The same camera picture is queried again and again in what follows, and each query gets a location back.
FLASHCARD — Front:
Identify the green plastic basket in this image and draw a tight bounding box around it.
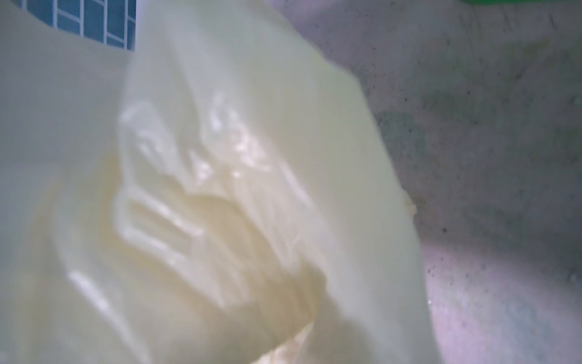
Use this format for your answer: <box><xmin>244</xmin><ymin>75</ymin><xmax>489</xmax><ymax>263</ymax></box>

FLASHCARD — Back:
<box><xmin>462</xmin><ymin>0</ymin><xmax>556</xmax><ymax>6</ymax></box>

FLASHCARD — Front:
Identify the yellow printed plastic bag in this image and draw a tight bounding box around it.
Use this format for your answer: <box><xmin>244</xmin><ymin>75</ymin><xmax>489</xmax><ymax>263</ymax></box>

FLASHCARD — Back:
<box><xmin>1</xmin><ymin>1</ymin><xmax>442</xmax><ymax>363</ymax></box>

